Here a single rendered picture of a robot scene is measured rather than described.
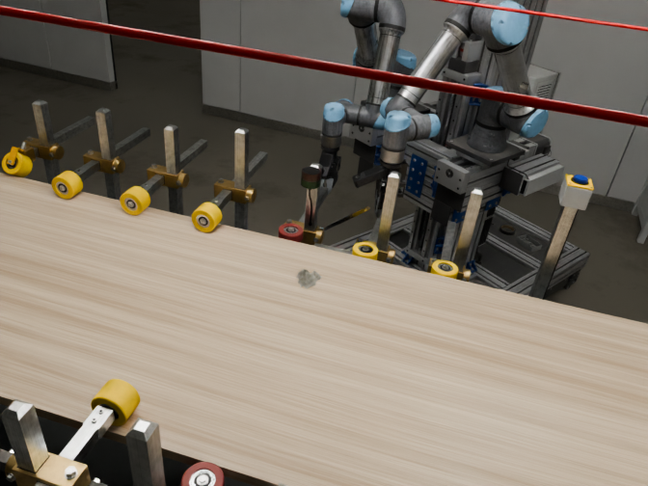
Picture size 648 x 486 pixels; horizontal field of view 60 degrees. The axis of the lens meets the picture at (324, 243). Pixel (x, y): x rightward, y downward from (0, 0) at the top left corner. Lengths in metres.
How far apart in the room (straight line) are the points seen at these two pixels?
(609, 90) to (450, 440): 3.38
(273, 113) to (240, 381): 3.76
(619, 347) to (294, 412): 0.89
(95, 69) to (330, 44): 2.33
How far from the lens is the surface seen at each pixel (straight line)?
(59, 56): 6.05
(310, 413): 1.26
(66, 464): 1.15
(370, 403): 1.30
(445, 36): 1.94
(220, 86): 5.05
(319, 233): 1.88
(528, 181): 2.33
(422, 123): 1.79
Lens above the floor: 1.87
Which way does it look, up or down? 33 degrees down
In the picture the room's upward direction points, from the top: 6 degrees clockwise
